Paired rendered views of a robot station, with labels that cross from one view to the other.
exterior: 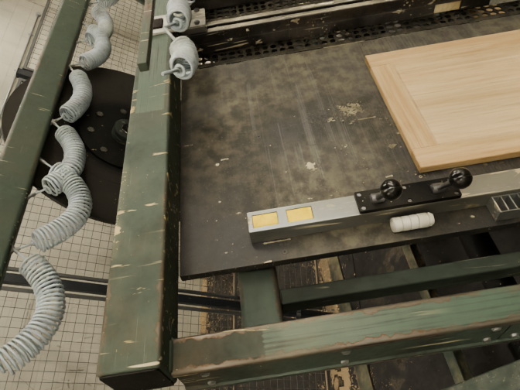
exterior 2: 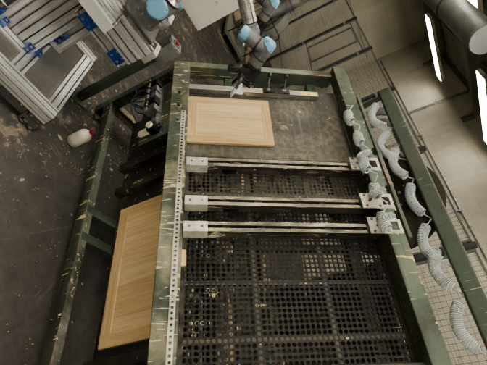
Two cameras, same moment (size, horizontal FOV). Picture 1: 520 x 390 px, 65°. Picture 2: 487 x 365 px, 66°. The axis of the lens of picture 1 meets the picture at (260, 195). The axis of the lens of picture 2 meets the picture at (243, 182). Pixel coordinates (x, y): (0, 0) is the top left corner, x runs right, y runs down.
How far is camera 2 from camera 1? 297 cm
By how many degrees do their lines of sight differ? 77
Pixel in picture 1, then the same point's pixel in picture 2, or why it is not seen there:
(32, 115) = (421, 172)
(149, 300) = (338, 74)
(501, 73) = (227, 124)
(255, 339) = (314, 73)
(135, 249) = (345, 84)
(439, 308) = (276, 70)
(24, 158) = (410, 153)
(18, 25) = not seen: outside the picture
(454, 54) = (239, 137)
